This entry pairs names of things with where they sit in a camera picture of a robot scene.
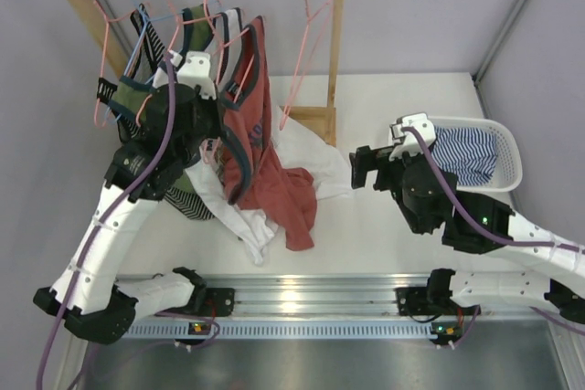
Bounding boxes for red tank top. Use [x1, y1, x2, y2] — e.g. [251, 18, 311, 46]
[218, 16, 317, 251]

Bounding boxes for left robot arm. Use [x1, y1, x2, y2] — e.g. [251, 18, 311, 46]
[33, 81, 219, 345]

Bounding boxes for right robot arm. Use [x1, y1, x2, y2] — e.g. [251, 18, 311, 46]
[349, 146, 584, 323]

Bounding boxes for white motorcycle print tank top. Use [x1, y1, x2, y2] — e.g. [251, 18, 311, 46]
[153, 6, 353, 267]

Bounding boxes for green tank top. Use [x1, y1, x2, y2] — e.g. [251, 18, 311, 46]
[111, 3, 220, 193]

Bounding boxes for black white striped tank top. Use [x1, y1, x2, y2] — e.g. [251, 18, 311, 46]
[96, 4, 214, 221]

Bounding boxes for pink hanger with white top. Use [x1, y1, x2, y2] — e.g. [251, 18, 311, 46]
[135, 0, 242, 129]

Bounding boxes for blue white striped garment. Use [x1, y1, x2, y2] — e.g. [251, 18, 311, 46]
[431, 127, 497, 186]

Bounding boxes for white plastic laundry basket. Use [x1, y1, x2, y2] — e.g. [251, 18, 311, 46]
[430, 116, 523, 193]

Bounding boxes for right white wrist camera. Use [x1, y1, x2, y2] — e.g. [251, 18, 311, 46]
[388, 112, 437, 161]

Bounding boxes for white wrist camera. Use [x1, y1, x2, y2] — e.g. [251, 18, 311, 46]
[170, 50, 217, 100]
[388, 112, 437, 161]

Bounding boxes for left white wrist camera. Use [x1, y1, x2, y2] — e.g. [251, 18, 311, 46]
[170, 50, 217, 100]

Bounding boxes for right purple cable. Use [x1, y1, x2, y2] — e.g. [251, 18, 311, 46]
[399, 125, 585, 350]

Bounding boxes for purple cable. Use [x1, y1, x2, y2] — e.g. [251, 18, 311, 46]
[35, 52, 221, 390]
[399, 125, 585, 350]

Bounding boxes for blue wire hanger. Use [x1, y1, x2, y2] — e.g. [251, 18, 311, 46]
[107, 5, 176, 122]

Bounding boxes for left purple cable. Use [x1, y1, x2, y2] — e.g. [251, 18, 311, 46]
[35, 52, 221, 390]

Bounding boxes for aluminium mounting rail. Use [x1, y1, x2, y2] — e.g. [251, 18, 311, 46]
[72, 273, 568, 341]

